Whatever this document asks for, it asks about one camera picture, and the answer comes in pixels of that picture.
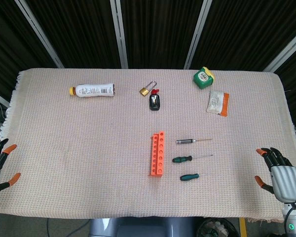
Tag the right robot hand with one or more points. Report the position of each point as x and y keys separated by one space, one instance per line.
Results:
x=286 y=180

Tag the silver black precision screwdriver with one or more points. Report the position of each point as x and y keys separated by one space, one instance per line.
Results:
x=185 y=141

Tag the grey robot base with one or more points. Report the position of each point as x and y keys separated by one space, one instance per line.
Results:
x=143 y=227

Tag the orange screwdriver rack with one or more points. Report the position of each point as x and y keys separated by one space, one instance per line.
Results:
x=158 y=158

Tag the black waste bin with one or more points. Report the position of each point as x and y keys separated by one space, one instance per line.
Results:
x=217 y=228

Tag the beige woven tablecloth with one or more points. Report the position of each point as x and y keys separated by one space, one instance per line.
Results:
x=88 y=148

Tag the white orange sachet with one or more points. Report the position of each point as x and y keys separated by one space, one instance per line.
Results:
x=215 y=102

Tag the dark fabric partition panel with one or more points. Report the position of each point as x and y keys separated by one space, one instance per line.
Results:
x=76 y=32
x=160 y=32
x=241 y=32
x=7 y=44

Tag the white bottle yellow cap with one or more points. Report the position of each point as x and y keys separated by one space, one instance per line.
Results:
x=93 y=90

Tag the green yellow tape measure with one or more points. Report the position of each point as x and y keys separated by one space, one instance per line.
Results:
x=202 y=78

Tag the black plug adapter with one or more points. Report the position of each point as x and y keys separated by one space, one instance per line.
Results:
x=154 y=102

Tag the brass padlock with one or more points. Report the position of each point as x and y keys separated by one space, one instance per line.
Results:
x=143 y=92

